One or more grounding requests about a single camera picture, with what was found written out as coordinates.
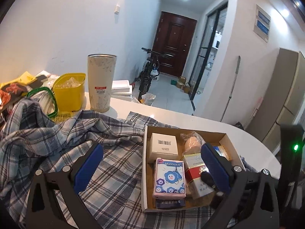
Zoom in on shallow cardboard tray box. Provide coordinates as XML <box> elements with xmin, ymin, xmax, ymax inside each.
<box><xmin>141</xmin><ymin>126</ymin><xmax>244</xmax><ymax>212</ymax></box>

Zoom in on yellow plastic container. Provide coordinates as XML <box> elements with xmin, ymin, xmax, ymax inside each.
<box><xmin>53</xmin><ymin>73</ymin><xmax>86</xmax><ymax>112</ymax></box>

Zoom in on plaid blue grey shirt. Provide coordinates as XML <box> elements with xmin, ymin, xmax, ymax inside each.
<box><xmin>1</xmin><ymin>99</ymin><xmax>214</xmax><ymax>228</ymax></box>

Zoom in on small white barcode box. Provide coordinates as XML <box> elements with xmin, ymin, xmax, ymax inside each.
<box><xmin>147</xmin><ymin>133</ymin><xmax>179</xmax><ymax>163</ymax></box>

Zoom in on wall electrical panel box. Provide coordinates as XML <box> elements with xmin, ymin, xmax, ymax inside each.
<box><xmin>253</xmin><ymin>5</ymin><xmax>271</xmax><ymax>42</ymax></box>

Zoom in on pink flower tissue pack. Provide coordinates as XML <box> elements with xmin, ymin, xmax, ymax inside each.
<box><xmin>152</xmin><ymin>158</ymin><xmax>186</xmax><ymax>200</ymax></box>

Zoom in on stack of white boxes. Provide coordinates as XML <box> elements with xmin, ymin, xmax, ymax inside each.
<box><xmin>111</xmin><ymin>80</ymin><xmax>132</xmax><ymax>101</ymax></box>

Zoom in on green handled mop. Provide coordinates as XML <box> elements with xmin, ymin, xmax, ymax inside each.
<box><xmin>220</xmin><ymin>55</ymin><xmax>241</xmax><ymax>122</ymax></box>

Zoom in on beige refrigerator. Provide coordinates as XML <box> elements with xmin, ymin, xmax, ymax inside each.
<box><xmin>246</xmin><ymin>48</ymin><xmax>304</xmax><ymax>152</ymax></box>

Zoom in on black bicycle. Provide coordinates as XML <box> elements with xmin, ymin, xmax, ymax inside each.
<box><xmin>134</xmin><ymin>48</ymin><xmax>172</xmax><ymax>101</ymax></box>

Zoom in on dark blue cigarette pack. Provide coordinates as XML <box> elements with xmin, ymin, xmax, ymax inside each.
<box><xmin>156</xmin><ymin>199</ymin><xmax>186</xmax><ymax>210</ymax></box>

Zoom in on white wall switch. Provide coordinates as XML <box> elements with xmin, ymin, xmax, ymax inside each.
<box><xmin>114</xmin><ymin>4</ymin><xmax>120</xmax><ymax>15</ymax></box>

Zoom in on pile of snack packets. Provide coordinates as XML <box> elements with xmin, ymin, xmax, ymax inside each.
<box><xmin>1</xmin><ymin>71</ymin><xmax>59</xmax><ymax>117</ymax></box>

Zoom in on white plastic bag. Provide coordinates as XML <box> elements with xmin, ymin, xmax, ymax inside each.
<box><xmin>140</xmin><ymin>93</ymin><xmax>156</xmax><ymax>106</ymax></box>

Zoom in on dark red entrance door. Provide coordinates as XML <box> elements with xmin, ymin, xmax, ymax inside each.
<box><xmin>152</xmin><ymin>11</ymin><xmax>197</xmax><ymax>77</ymax></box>

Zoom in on beige sponge in plastic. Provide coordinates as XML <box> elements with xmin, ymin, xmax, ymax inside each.
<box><xmin>180</xmin><ymin>131</ymin><xmax>206</xmax><ymax>155</ymax></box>

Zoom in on gold blue cigarette pack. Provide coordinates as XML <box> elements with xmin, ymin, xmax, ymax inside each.
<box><xmin>213</xmin><ymin>145</ymin><xmax>232</xmax><ymax>161</ymax></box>

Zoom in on cardboard boxes on floor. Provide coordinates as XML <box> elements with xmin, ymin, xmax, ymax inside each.
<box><xmin>171</xmin><ymin>76</ymin><xmax>191</xmax><ymax>94</ymax></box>

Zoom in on black fuzzy hair scrunchie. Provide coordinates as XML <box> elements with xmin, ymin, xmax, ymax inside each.
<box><xmin>201</xmin><ymin>171</ymin><xmax>224</xmax><ymax>197</ymax></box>

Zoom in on green rimmed clear container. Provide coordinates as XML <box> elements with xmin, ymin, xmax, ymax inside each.
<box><xmin>26</xmin><ymin>87</ymin><xmax>58</xmax><ymax>119</ymax></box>

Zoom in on speckled white tumbler cup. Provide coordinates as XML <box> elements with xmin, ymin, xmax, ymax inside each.
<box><xmin>87</xmin><ymin>54</ymin><xmax>117</xmax><ymax>113</ymax></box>

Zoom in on red white cigarette pack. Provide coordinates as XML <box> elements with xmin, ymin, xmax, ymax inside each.
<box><xmin>182</xmin><ymin>153</ymin><xmax>214</xmax><ymax>200</ymax></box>

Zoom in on black framed glass door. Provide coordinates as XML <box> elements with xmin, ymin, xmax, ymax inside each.
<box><xmin>189</xmin><ymin>2</ymin><xmax>228</xmax><ymax>102</ymax></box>

